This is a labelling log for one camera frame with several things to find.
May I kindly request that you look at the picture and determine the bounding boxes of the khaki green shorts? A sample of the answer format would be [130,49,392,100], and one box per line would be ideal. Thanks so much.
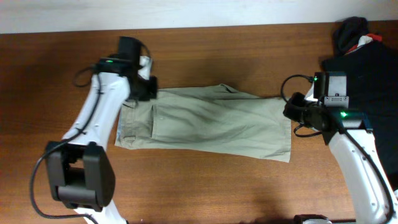
[115,84,292,162]

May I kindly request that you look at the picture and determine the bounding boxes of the red and white garment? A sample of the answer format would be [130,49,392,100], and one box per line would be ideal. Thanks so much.
[346,34,382,54]

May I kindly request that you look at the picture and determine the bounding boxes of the black garment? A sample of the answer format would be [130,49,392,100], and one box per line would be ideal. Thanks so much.
[322,17,397,190]

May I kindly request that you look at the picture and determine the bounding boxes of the black left camera cable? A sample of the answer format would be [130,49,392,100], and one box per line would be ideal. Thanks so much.
[29,43,152,224]

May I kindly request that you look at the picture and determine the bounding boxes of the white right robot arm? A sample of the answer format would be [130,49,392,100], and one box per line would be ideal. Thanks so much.
[283,92,397,223]

